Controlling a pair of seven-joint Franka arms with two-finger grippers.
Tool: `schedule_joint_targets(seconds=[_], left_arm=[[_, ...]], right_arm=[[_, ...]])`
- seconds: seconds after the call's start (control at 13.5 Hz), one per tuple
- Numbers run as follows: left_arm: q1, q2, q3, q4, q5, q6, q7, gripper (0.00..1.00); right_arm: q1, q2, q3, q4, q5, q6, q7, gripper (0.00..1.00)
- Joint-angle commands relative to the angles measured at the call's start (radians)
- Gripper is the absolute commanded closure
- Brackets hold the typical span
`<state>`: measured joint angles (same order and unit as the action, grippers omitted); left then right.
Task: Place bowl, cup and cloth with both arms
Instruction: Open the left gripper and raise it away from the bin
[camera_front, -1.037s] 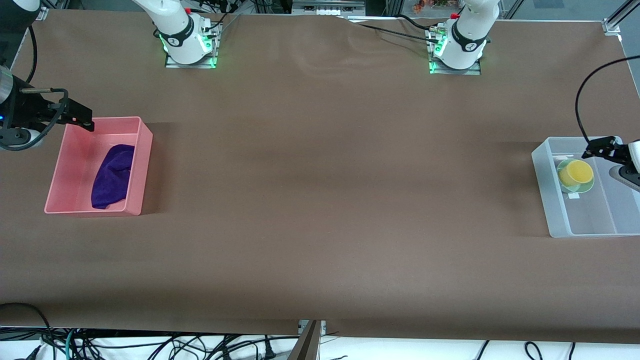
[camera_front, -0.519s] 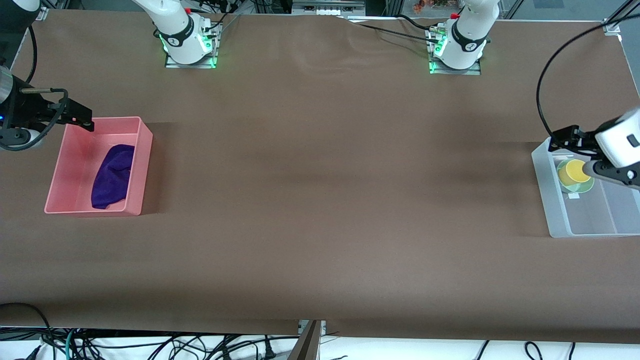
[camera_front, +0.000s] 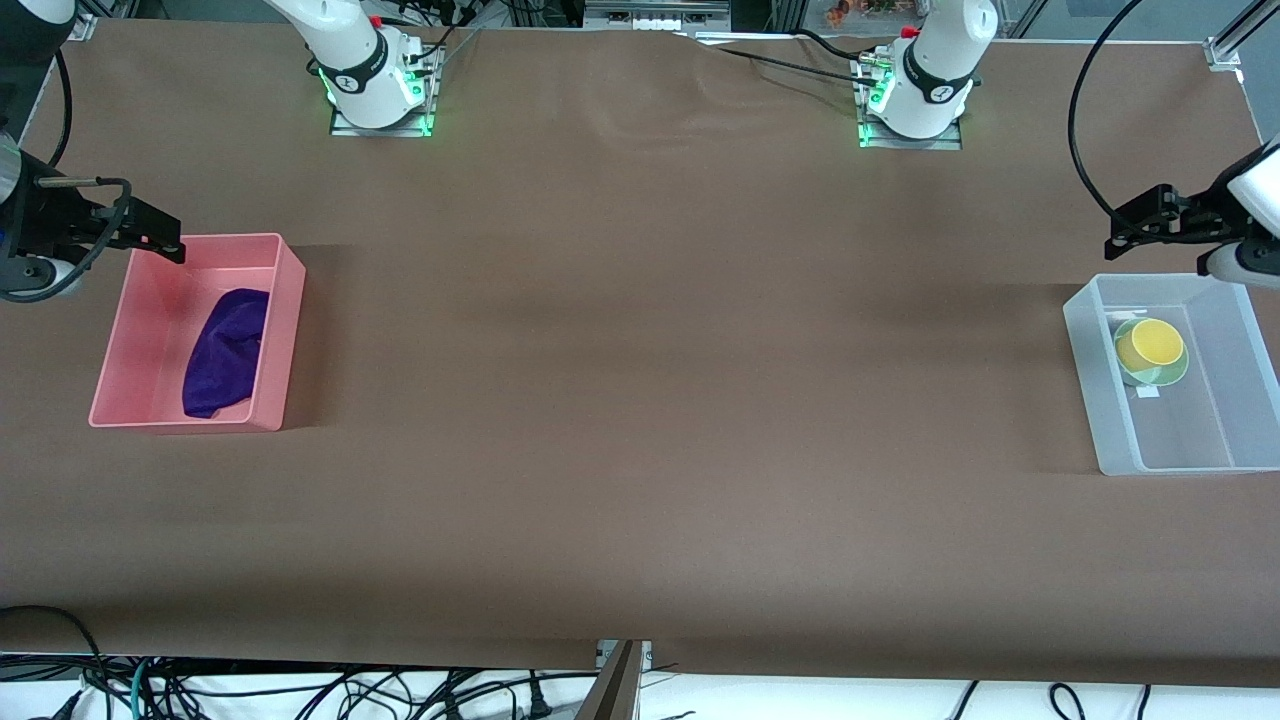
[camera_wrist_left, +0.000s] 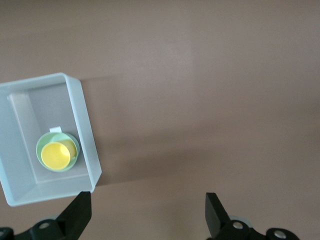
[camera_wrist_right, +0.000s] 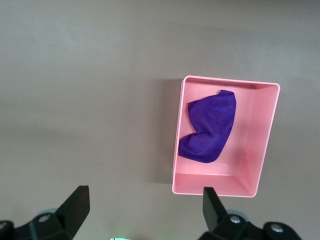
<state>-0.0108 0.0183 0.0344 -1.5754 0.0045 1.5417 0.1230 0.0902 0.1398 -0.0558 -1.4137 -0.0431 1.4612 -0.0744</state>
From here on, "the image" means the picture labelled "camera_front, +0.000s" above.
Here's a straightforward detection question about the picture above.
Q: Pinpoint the green bowl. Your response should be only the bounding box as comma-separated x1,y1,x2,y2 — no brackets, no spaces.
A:
1113,318,1191,389

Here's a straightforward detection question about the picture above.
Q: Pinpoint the aluminium frame profile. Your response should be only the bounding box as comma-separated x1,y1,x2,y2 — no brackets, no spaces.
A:
1204,0,1280,70

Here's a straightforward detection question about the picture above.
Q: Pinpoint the purple cloth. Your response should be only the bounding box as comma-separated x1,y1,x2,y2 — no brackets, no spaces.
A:
182,288,272,420

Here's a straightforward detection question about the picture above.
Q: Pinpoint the white power strip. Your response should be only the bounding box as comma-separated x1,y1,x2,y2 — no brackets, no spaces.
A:
584,0,732,33

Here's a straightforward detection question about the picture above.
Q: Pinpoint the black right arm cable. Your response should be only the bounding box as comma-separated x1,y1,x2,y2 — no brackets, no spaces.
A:
44,45,134,301

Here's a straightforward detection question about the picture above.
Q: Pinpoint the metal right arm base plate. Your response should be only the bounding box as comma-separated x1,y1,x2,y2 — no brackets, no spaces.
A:
329,45,439,138

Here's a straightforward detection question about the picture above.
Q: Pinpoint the yellow cup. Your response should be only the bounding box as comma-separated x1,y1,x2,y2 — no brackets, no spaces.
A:
1116,318,1186,370

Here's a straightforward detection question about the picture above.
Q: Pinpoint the pink plastic bin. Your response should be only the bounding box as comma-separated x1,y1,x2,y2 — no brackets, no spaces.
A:
88,233,307,433

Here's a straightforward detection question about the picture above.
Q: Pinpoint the teal cable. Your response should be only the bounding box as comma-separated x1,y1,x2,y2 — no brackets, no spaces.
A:
127,657,157,720

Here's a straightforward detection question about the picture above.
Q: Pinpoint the brown wooden post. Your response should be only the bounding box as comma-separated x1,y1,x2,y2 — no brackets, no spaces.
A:
575,640,643,720

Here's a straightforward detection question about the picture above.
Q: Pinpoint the clear plastic bin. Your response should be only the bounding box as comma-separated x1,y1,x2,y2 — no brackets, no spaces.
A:
1062,273,1280,477

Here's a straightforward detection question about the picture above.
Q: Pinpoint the thick black floor cable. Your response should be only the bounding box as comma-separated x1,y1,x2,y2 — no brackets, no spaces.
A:
0,604,106,701

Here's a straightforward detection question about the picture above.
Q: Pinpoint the black base power cable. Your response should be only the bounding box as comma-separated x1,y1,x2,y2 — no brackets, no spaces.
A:
793,27,886,63
712,44,885,87

